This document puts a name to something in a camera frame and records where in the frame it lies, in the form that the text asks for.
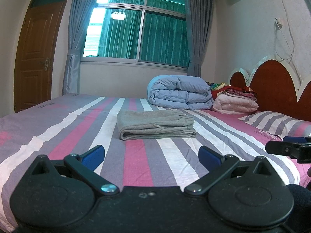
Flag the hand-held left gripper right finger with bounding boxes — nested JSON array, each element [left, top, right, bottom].
[[184, 146, 275, 196]]

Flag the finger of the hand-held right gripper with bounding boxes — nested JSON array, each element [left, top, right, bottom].
[[266, 141, 295, 155], [283, 136, 308, 144]]

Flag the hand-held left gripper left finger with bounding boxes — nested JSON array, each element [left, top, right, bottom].
[[31, 145, 120, 196]]

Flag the grey pants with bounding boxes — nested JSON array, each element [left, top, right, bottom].
[[117, 110, 197, 141]]

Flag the striped pillow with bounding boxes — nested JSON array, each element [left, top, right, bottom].
[[239, 110, 311, 141]]

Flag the bed with striped sheet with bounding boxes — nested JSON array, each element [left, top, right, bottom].
[[0, 93, 311, 233]]

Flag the folded pink blanket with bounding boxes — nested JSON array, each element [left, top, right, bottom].
[[212, 93, 259, 114]]

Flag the red-brown scalloped headboard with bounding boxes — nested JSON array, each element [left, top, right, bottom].
[[229, 55, 311, 122]]

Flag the stack of folded clothes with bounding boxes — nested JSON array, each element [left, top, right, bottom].
[[206, 82, 258, 102]]

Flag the folded blue duvet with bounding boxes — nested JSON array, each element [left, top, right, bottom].
[[147, 75, 214, 110]]

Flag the brown wooden door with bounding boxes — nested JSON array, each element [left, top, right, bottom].
[[13, 0, 74, 113]]

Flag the sliding window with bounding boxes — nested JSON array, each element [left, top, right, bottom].
[[83, 0, 190, 69]]

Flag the grey curtain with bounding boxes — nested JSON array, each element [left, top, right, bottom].
[[183, 0, 215, 77], [62, 0, 105, 96]]

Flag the white cable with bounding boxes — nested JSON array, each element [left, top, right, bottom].
[[273, 0, 296, 62]]

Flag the brass door handle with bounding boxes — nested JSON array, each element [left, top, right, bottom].
[[40, 57, 50, 72]]

